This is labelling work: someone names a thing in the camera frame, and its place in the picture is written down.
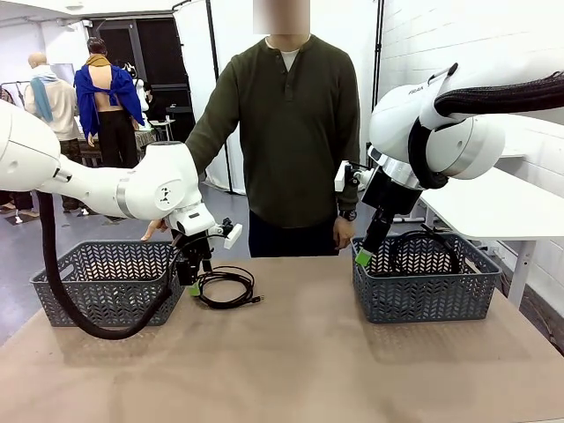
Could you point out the black backdrop boom pole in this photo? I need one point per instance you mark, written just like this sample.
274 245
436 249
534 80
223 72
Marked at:
213 44

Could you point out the white display screen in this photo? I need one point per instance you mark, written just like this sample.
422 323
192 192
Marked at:
64 72

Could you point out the person's right hand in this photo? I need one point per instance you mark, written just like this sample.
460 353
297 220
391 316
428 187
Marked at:
158 225

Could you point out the white backdrop panel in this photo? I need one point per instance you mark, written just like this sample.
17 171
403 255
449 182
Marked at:
196 66

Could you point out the table with patterned cloth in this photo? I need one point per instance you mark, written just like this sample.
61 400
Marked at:
147 137

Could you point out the small white table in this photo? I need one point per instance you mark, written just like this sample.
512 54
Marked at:
515 155

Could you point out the black light stand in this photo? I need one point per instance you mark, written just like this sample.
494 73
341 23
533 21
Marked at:
378 53

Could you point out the white humanoid figure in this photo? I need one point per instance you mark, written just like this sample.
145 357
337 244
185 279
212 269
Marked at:
140 92

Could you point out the mannequin in blue shirt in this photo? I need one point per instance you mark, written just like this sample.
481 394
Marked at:
106 88

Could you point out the black framed glass door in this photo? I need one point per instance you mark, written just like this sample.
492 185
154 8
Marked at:
163 57

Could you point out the person in patterned dark clothes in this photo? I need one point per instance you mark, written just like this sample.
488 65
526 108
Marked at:
3 90

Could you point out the person's left forearm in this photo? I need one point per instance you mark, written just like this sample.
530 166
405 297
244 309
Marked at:
350 198

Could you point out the grey plastic lattice basket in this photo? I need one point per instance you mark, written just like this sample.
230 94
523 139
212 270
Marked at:
110 299
423 299

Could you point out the person in green henley shirt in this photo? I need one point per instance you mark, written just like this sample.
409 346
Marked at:
291 132

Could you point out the mannequin in beige hoodie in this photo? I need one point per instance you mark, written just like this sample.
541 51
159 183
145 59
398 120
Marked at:
55 110

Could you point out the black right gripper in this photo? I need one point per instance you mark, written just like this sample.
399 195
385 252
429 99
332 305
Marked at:
390 191

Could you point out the person's right forearm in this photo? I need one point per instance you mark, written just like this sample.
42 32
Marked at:
205 145

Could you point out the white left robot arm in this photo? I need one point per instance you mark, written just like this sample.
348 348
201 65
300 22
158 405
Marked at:
88 185

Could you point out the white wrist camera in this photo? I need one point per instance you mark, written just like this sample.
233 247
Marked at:
343 176
233 235

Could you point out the black wristwatch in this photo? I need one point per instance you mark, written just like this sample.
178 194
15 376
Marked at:
346 214

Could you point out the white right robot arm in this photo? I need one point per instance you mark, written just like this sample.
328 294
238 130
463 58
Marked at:
396 123

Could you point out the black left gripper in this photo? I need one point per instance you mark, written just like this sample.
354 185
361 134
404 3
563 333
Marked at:
191 249

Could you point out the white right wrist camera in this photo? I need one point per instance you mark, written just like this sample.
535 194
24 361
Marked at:
343 176

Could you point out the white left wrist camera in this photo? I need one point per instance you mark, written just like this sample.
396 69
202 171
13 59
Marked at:
233 235

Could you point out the person's left hand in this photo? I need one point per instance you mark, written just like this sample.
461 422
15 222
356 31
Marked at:
343 233

